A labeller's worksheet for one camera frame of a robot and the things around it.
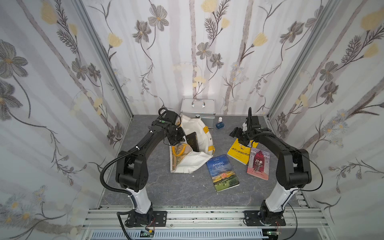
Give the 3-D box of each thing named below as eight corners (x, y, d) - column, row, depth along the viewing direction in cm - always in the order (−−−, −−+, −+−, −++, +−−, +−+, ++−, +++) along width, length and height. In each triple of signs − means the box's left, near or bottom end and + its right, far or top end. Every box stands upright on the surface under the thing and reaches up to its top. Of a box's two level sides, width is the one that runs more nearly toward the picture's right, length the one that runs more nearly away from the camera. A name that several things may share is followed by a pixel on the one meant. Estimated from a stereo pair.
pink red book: (246, 172, 92) (247, 171, 90) (250, 147, 104) (251, 146, 102) (267, 180, 89) (268, 178, 88) (269, 153, 101) (270, 152, 99)
